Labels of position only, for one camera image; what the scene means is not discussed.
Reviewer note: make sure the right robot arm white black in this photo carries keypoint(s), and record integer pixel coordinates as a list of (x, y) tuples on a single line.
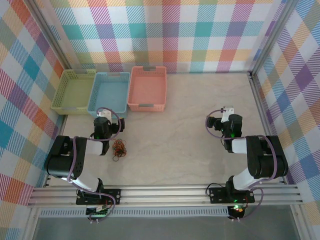
[(265, 155)]

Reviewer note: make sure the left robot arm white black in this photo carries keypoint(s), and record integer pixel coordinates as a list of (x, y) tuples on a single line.
[(62, 160)]

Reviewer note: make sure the blue plastic basket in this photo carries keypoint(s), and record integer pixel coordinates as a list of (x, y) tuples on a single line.
[(110, 92)]

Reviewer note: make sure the green plastic basket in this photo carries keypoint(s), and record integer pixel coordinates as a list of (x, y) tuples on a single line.
[(72, 92)]

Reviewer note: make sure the pink plastic basket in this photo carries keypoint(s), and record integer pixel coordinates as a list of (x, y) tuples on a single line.
[(147, 87)]

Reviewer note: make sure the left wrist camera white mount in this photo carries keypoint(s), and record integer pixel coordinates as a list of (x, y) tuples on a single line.
[(104, 113)]

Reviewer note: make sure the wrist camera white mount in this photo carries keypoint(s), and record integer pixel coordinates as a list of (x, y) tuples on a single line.
[(228, 111), (104, 113)]

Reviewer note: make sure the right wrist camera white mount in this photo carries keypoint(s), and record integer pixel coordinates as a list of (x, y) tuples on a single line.
[(228, 111)]

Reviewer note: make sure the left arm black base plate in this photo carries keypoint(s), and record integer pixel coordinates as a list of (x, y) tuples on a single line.
[(115, 196)]

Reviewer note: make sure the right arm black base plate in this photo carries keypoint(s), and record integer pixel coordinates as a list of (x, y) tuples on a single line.
[(216, 195)]

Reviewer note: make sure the aluminium mounting rail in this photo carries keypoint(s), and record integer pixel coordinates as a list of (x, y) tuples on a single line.
[(162, 195)]

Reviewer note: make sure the aluminium frame post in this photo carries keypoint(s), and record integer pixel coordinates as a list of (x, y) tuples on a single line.
[(272, 37), (51, 37)]

